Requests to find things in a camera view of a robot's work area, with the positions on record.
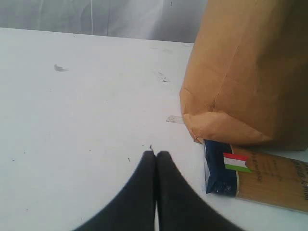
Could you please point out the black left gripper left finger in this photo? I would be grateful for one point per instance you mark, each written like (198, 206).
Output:
(133, 208)

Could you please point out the large brown paper bag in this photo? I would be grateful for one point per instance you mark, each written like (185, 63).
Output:
(246, 82)

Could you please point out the clear plastic scrap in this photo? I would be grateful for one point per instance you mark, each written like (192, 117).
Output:
(175, 119)

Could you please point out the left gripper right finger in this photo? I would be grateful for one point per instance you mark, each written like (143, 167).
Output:
(179, 207)

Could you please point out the spaghetti packet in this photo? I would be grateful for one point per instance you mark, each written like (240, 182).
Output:
(255, 176)

